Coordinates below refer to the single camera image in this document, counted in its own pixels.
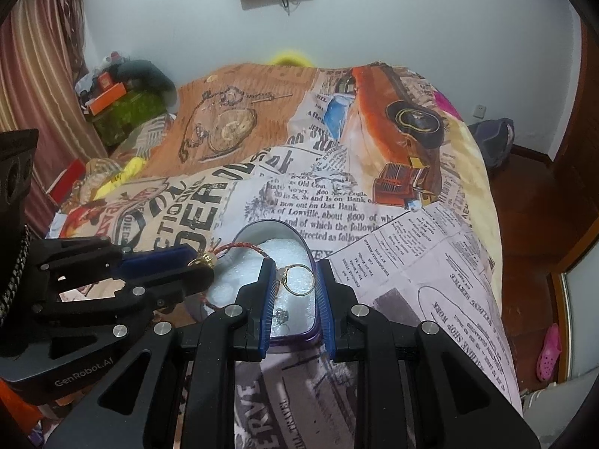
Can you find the striped brown curtain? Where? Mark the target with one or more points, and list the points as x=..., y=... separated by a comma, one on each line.
x=42, y=79

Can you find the newspaper printed blanket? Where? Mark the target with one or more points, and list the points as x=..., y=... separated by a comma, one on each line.
x=327, y=206

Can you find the dark grey cloth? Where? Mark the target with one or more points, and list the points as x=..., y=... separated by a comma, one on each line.
x=145, y=77

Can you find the orange box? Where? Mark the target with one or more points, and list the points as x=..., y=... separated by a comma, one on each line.
x=108, y=98

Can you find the red flat box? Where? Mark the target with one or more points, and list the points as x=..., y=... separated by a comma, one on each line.
x=65, y=180

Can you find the brown wooden door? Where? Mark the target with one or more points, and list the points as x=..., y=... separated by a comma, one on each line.
x=582, y=103

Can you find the purple oval tin box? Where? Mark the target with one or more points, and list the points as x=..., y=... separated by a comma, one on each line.
x=224, y=285

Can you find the small silver earring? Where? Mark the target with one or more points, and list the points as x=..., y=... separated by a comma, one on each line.
x=281, y=318

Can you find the yellow round object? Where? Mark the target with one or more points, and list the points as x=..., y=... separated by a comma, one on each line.
x=290, y=58

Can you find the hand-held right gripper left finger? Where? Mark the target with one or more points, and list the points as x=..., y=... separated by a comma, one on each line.
x=265, y=306

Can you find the grey purple backpack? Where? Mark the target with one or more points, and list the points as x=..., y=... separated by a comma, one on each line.
x=496, y=142

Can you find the white cabinet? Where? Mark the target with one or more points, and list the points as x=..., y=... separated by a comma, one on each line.
x=578, y=327

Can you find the yellow cloth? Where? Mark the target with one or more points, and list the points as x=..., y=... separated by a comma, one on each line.
x=122, y=177

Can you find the green patterned bag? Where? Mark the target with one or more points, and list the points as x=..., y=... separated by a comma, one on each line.
x=128, y=114

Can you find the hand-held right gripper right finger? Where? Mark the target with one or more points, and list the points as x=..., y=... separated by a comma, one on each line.
x=325, y=306

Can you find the pink slipper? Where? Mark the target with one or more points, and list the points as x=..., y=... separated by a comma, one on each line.
x=547, y=351

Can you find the white wall socket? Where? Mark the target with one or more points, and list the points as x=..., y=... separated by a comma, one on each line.
x=479, y=111

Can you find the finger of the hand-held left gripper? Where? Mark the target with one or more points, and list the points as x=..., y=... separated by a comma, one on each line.
x=199, y=278
x=154, y=261

